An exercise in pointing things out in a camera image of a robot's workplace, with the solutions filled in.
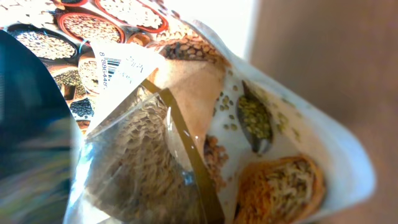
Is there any beige grain pouch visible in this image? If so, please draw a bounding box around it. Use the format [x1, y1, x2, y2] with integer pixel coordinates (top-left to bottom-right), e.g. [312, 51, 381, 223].
[0, 0, 377, 224]

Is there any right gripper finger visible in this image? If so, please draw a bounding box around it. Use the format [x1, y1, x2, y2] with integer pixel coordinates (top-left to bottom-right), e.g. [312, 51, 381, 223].
[1, 31, 72, 223]

